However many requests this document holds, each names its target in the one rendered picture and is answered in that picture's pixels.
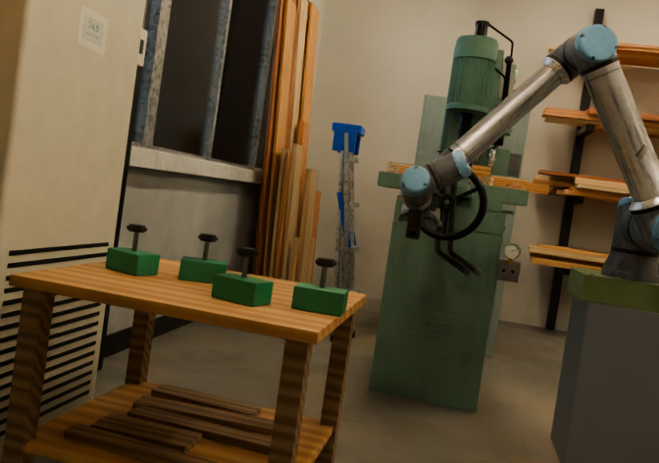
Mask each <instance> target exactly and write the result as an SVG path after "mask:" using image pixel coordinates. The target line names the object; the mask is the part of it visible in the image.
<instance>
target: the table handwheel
mask: <svg viewBox="0 0 659 463"><path fill-rule="evenodd" d="M467 178H469V179H470V180H471V181H472V182H473V184H474V185H475V187H474V188H472V189H470V190H468V191H466V192H463V193H461V194H458V195H456V196H453V195H451V194H443V195H441V194H440V193H438V192H435V193H433V195H434V196H436V197H437V198H438V199H439V205H440V207H441V208H442V209H444V216H443V227H442V232H438V231H434V230H432V229H431V228H429V227H428V226H427V225H426V224H425V223H424V222H423V221H422V227H421V231H422V232H424V233H425V234H427V235H428V236H430V237H433V238H435V239H439V240H456V239H460V238H463V237H465V236H467V235H469V234H470V233H472V232H473V231H474V230H475V229H476V228H477V227H478V226H479V225H480V224H481V222H482V220H483V218H484V215H485V212H486V207H487V196H486V191H485V188H484V186H483V184H482V181H481V180H480V179H479V177H478V176H477V175H476V174H475V173H474V172H472V171H471V175H470V176H468V177H467ZM476 191H477V192H478V193H479V197H480V208H479V211H478V213H477V215H476V217H475V219H474V220H473V221H472V222H471V223H470V224H469V225H468V226H467V227H466V228H464V229H463V230H461V231H457V232H453V233H446V232H447V221H448V214H449V210H451V209H453V208H454V207H455V205H456V201H457V200H459V199H461V198H463V197H465V196H467V195H469V194H472V193H474V192H476Z"/></svg>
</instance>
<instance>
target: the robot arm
mask: <svg viewBox="0 0 659 463"><path fill-rule="evenodd" d="M617 48H618V38H617V35H616V34H615V32H614V31H613V30H612V29H611V28H610V27H608V26H604V25H592V26H587V27H584V28H583V29H581V30H580V31H579V32H577V33H576V34H574V35H572V36H571V37H569V38H568V39H567V40H565V41H564V42H563V43H562V44H560V45H559V46H558V47H557V48H555V49H554V50H553V51H552V52H551V53H550V54H548V55H547V56H546V57H545V58H544V59H543V66H542V67H541V68H540V69H538V70H537V71H536V72H535V73H534V74H533V75H532V76H530V77H529V78H528V79H527V80H526V81H525V82H523V83H522V84H521V85H520V86H519V87H518V88H517V89H515V90H514V91H513V92H512V93H511V94H510V95H509V96H507V97H506V98H505V99H504V100H503V101H502V102H501V103H499V104H498V105H497V106H496V107H495V108H494V109H493V110H491V111H490V112H489V113H488V114H487V115H486V116H485V117H483V118H482V119H481V120H480V121H479V122H478V123H477V124H475V125H474V126H473V127H472V128H471V129H470V130H468V131H467V132H466V133H465V134H464V135H463V136H462V137H460V138H459V139H458V140H457V141H456V142H455V143H454V144H452V145H451V146H450V147H448V148H447V149H446V150H444V151H443V152H442V153H441V154H440V155H439V156H438V157H436V158H434V159H432V160H431V162H430V163H428V164H426V165H424V166H423V167H419V166H413V167H410V168H408V169H407V170H405V171H404V173H403V174H402V176H401V179H400V188H401V190H402V192H401V194H402V195H403V199H404V204H403V205H402V208H401V212H400V214H399V215H398V221H400V222H402V221H404V220H406V219H408V222H407V229H406V235H405V236H406V237H407V238H413V239H419V238H420V233H421V227H422V220H428V222H429V223H432V224H434V225H435V226H436V227H437V228H439V227H441V225H442V222H441V221H440V209H439V208H436V209H435V211H429V208H430V205H431V200H432V198H431V195H432V194H433V193H435V192H437V191H439V190H441V189H443V188H445V187H447V186H449V185H451V184H453V183H455V182H457V181H459V180H462V179H466V178H467V177H468V176H470V175H471V169H470V166H469V165H470V164H471V163H472V162H473V161H474V160H475V159H476V158H478V157H479V156H480V155H481V154H482V153H483V151H485V150H486V149H487V148H488V147H489V146H490V145H491V144H493V143H494V142H495V141H496V140H497V139H498V138H499V137H501V136H502V135H503V134H504V133H505V132H506V131H507V130H509V129H510V128H511V127H512V126H513V125H515V124H516V123H517V122H518V121H519V120H520V119H521V118H523V117H524V116H525V115H526V114H527V113H528V112H529V111H531V110H532V109H533V108H534V107H535V106H536V105H537V104H539V103H540V102H541V101H542V100H543V99H544V98H545V97H547V96H548V95H549V94H550V93H551V92H552V91H553V90H555V89H556V88H557V87H558V86H559V85H560V84H569V83H570V82H571V81H572V80H573V79H575V78H576V77H577V76H579V75H581V77H582V78H583V81H584V83H585V86H586V88H587V90H588V93H589V95H590V98H591V100H592V103H593V105H594V108H595V110H596V112H597V115H598V117H599V120H600V122H601V124H602V126H603V129H604V131H605V134H606V136H607V138H608V141H609V143H610V146H611V148H612V151H613V153H614V156H615V158H616V160H617V163H618V165H619V168H620V170H621V173H622V175H623V178H624V180H625V183H626V185H627V187H628V190H629V192H630V195H631V197H624V198H621V199H620V200H619V203H618V207H617V209H616V211H617V212H616V219H615V225H614V231H613V237H612V244H611V250H610V254H609V256H608V257H607V259H606V261H605V263H604V264H603V266H602V268H601V275H604V276H608V277H613V278H618V279H623V280H629V281H635V282H642V283H659V160H658V158H657V155H656V153H655V150H654V148H653V145H652V143H651V140H650V138H649V135H648V133H647V131H646V128H645V126H644V123H643V121H642V118H641V116H640V113H639V111H638V109H637V107H636V104H635V102H634V98H633V96H632V93H631V91H630V88H629V86H628V83H627V81H626V78H625V76H624V73H623V71H622V68H621V66H620V61H619V58H618V56H617V53H616V51H617ZM406 206H407V207H406Z"/></svg>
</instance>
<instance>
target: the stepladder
mask: <svg viewBox="0 0 659 463"><path fill-rule="evenodd" d="M331 129H332V130H333V131H334V136H333V143H332V150H334V151H337V153H340V162H339V183H338V192H337V193H336V194H337V200H338V204H337V226H336V248H335V262H336V266H335V268H334V287H336V288H339V281H340V288H342V289H347V290H348V291H352V292H358V293H359V291H360V290H357V289H354V253H355V252H358V251H359V246H354V245H357V244H356V238H355V232H354V207H359V203H357V202H354V163H356V164H359V159H358V158H356V157H354V155H359V149H360V142H361V136H365V129H364V128H363V127H362V126H358V125H350V124H342V123H332V128H331ZM341 238H342V245H341ZM340 259H341V273H340Z"/></svg>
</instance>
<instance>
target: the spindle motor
mask: <svg viewBox="0 0 659 463"><path fill-rule="evenodd" d="M498 45H499V44H498V41H497V40H496V39H494V38H492V37H488V36H483V35H472V34H471V35H462V36H459V37H458V39H457V40H456V46H455V53H454V61H453V67H452V74H451V81H450V87H449V93H448V100H447V106H446V111H448V112H450V113H453V114H457V115H460V113H461V112H465V113H472V114H474V117H482V116H486V115H487V114H488V111H489V104H490V97H491V90H492V85H493V78H494V71H495V65H496V59H497V52H498Z"/></svg>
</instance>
